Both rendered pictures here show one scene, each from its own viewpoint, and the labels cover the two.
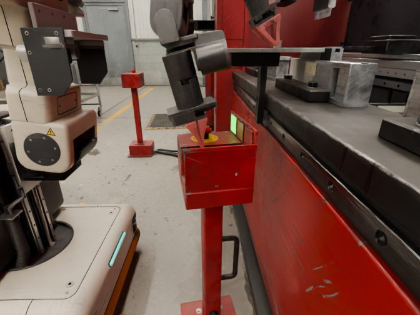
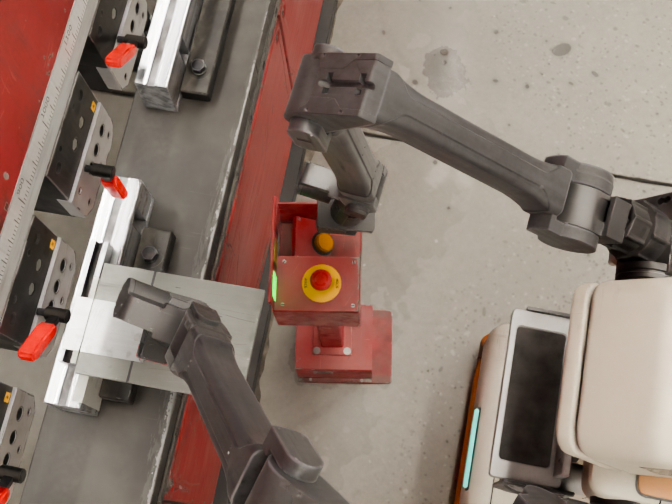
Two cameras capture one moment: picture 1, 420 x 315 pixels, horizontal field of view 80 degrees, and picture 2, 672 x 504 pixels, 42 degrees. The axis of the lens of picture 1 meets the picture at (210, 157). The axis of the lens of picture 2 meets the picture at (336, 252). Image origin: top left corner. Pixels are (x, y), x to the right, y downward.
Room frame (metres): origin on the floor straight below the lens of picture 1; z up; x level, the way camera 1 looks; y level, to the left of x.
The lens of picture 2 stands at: (1.05, 0.20, 2.34)
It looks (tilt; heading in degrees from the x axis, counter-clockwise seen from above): 72 degrees down; 200
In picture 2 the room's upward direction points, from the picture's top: 7 degrees counter-clockwise
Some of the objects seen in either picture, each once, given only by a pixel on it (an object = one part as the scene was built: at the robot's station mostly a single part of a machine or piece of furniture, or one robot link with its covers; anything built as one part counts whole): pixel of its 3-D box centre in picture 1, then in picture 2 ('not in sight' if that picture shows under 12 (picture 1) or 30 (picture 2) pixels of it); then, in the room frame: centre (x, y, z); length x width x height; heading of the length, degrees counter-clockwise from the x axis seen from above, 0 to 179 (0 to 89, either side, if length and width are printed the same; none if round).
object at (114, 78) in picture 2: not in sight; (94, 18); (0.45, -0.33, 1.26); 0.15 x 0.09 x 0.17; 2
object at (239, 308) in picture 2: (267, 50); (171, 331); (0.82, -0.17, 1.00); 0.26 x 0.18 x 0.01; 92
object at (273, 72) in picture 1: (268, 65); not in sight; (1.37, -0.30, 0.92); 0.50 x 0.06 x 0.10; 2
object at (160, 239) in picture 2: (297, 88); (138, 313); (0.78, -0.26, 0.89); 0.30 x 0.05 x 0.03; 2
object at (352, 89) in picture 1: (320, 77); (102, 294); (0.77, -0.32, 0.92); 0.39 x 0.06 x 0.10; 2
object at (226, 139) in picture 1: (211, 155); (317, 263); (0.59, 0.00, 0.75); 0.20 x 0.16 x 0.18; 11
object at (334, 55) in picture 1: (319, 54); (86, 302); (0.80, -0.32, 0.99); 0.20 x 0.03 x 0.03; 2
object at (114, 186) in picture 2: not in sight; (107, 181); (0.67, -0.26, 1.20); 0.04 x 0.02 x 0.10; 92
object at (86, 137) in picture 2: not in sight; (55, 145); (0.65, -0.33, 1.26); 0.15 x 0.09 x 0.17; 2
